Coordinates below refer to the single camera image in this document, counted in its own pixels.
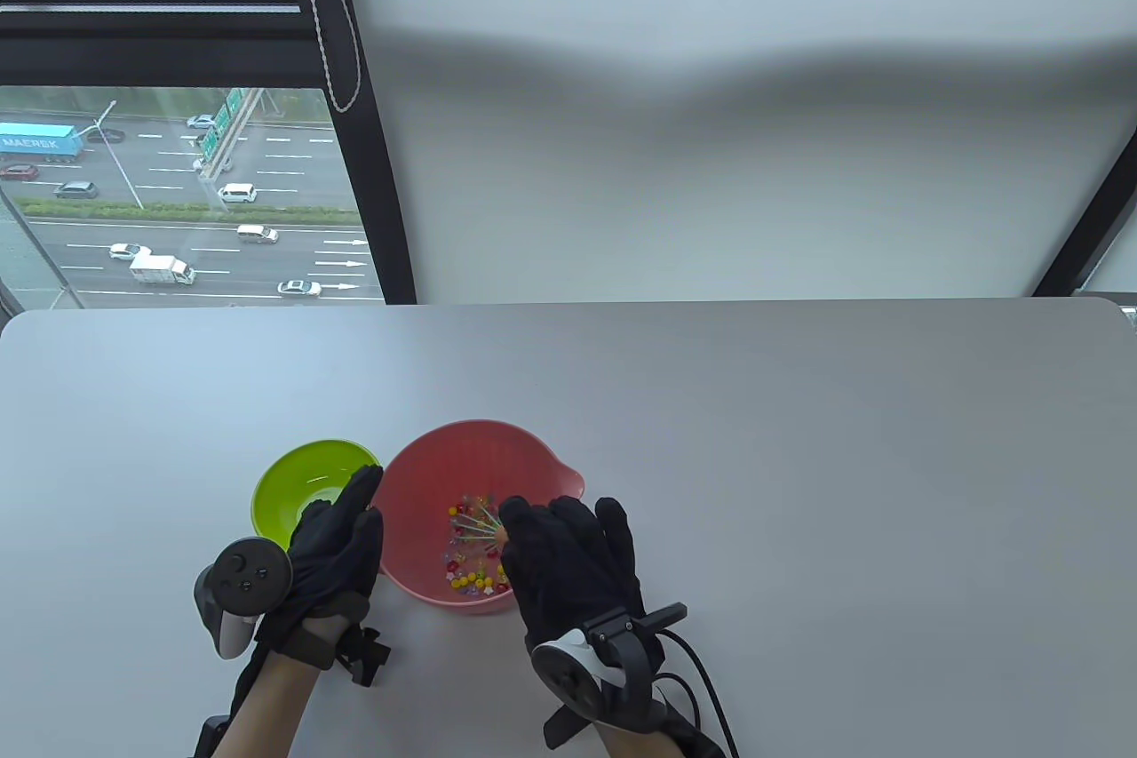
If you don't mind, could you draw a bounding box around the person's right hand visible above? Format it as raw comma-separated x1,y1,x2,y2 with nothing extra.
499,496,648,661

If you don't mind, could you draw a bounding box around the person's left hand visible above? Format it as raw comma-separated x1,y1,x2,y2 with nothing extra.
256,465,385,661

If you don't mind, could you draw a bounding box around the green plastic bowl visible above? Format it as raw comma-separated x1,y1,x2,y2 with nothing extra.
252,439,383,550

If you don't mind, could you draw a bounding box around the pink salad bowl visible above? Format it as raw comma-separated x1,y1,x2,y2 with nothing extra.
369,419,587,614

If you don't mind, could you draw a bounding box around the grey whisk with wooden handle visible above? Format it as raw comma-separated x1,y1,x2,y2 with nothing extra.
449,502,509,550

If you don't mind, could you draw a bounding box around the pile of colourful plastic decorations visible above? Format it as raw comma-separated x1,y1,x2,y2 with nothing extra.
444,493,513,599

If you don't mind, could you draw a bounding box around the person's right forearm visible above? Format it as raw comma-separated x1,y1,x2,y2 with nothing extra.
595,718,678,758

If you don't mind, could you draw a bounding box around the person's left forearm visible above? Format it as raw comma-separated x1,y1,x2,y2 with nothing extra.
213,651,318,758

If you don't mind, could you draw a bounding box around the black left hand controller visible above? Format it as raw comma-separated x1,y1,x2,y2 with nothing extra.
194,537,294,661

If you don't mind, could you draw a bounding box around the black hand controller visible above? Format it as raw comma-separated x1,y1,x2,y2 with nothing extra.
530,604,689,750
194,537,294,661

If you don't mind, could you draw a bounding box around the black right hand controller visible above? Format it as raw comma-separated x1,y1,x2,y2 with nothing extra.
530,604,689,750

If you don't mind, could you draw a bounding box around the white roller blind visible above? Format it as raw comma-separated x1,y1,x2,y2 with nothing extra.
329,0,1137,304

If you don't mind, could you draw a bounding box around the green road sign gantry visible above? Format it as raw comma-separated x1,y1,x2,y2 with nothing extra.
199,87,251,165

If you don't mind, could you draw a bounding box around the grey street lamp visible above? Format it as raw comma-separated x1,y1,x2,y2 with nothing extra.
71,100,145,210

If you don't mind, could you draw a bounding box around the black left wrist strap mount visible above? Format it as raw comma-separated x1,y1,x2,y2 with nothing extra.
293,611,392,688

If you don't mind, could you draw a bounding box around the black cable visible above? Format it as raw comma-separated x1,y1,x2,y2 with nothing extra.
662,629,740,758

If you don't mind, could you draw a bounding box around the black window frame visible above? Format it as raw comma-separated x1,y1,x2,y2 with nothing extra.
0,0,417,307
1033,163,1137,297

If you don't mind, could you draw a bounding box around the white bead blind cord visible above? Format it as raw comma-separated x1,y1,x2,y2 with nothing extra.
291,0,362,115

